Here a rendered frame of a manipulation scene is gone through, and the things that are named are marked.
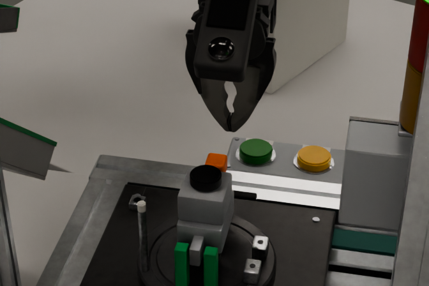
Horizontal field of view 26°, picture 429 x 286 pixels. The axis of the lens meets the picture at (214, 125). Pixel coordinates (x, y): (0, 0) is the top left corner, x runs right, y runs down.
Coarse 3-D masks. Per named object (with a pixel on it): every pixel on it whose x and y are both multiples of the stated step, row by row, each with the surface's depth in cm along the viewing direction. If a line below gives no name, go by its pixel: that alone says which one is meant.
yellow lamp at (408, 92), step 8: (408, 64) 62; (408, 72) 62; (416, 72) 61; (408, 80) 62; (416, 80) 61; (408, 88) 62; (416, 88) 62; (408, 96) 63; (416, 96) 62; (408, 104) 63; (416, 104) 62; (400, 112) 65; (408, 112) 63; (400, 120) 65; (408, 120) 63; (408, 128) 64
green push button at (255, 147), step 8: (248, 144) 111; (256, 144) 111; (264, 144) 111; (240, 152) 111; (248, 152) 110; (256, 152) 110; (264, 152) 110; (272, 152) 111; (248, 160) 110; (256, 160) 110; (264, 160) 110
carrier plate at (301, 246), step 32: (128, 192) 104; (160, 192) 104; (128, 224) 100; (256, 224) 100; (288, 224) 100; (320, 224) 100; (96, 256) 96; (128, 256) 96; (288, 256) 96; (320, 256) 96
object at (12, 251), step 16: (0, 160) 87; (0, 176) 87; (0, 192) 88; (0, 208) 88; (0, 224) 89; (0, 240) 90; (0, 256) 92; (16, 256) 94; (0, 272) 94; (16, 272) 95
